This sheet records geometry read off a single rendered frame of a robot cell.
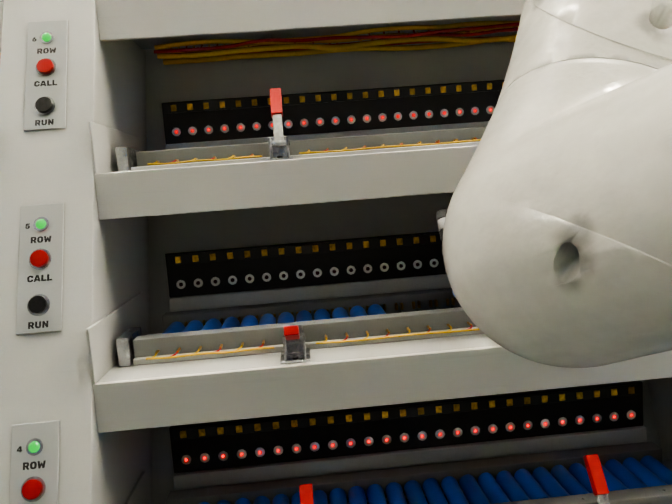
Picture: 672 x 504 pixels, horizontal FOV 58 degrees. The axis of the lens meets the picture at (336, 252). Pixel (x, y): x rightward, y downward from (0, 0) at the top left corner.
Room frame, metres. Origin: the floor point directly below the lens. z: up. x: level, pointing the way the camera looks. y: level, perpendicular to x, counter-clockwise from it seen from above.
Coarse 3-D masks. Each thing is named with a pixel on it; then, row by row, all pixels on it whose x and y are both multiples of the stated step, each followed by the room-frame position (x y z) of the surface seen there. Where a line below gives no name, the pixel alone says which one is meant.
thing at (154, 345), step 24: (408, 312) 0.62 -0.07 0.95; (432, 312) 0.61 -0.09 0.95; (456, 312) 0.61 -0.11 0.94; (144, 336) 0.60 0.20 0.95; (168, 336) 0.59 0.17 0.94; (192, 336) 0.59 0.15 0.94; (216, 336) 0.59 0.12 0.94; (240, 336) 0.60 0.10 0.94; (264, 336) 0.60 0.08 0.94; (312, 336) 0.60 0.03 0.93; (336, 336) 0.60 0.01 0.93; (360, 336) 0.61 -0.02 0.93; (384, 336) 0.59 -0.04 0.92
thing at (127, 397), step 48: (288, 288) 0.72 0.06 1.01; (336, 288) 0.72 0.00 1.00; (384, 288) 0.73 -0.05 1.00; (432, 288) 0.73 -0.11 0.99; (96, 336) 0.55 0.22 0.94; (480, 336) 0.60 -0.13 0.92; (96, 384) 0.54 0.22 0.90; (144, 384) 0.55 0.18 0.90; (192, 384) 0.55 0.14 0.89; (240, 384) 0.56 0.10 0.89; (288, 384) 0.56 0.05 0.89; (336, 384) 0.56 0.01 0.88; (384, 384) 0.57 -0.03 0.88; (432, 384) 0.57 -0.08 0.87; (480, 384) 0.58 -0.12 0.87; (528, 384) 0.58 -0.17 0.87; (576, 384) 0.58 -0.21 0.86
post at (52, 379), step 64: (64, 0) 0.54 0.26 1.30; (0, 64) 0.54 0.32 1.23; (128, 64) 0.66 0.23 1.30; (0, 128) 0.54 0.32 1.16; (64, 128) 0.54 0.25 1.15; (128, 128) 0.66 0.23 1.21; (0, 192) 0.54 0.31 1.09; (64, 192) 0.54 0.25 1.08; (0, 256) 0.54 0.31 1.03; (64, 256) 0.54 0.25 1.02; (128, 256) 0.66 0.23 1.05; (0, 320) 0.54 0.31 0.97; (64, 320) 0.54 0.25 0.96; (0, 384) 0.54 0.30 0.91; (64, 384) 0.54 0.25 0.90; (0, 448) 0.54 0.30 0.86; (64, 448) 0.54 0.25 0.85; (128, 448) 0.65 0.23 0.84
